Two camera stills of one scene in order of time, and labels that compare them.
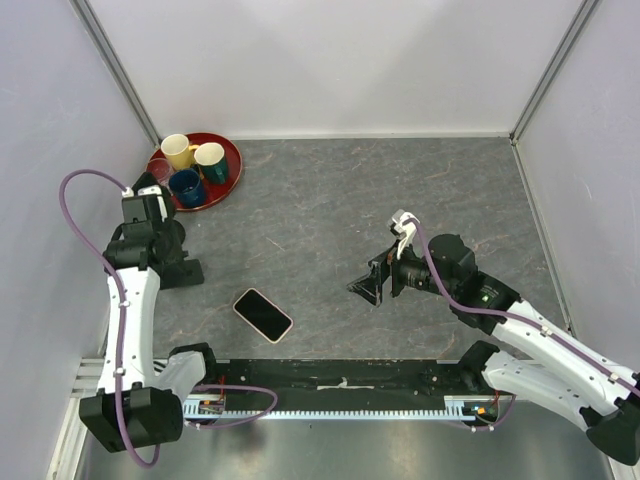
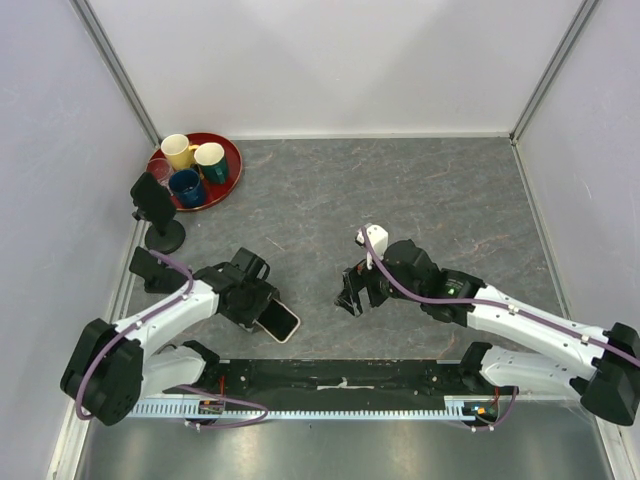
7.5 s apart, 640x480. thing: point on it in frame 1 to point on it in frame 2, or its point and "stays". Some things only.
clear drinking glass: x=161 y=168 stays
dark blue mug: x=188 y=187 stays
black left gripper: x=176 y=252 to x=264 y=293
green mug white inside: x=211 y=161 stays
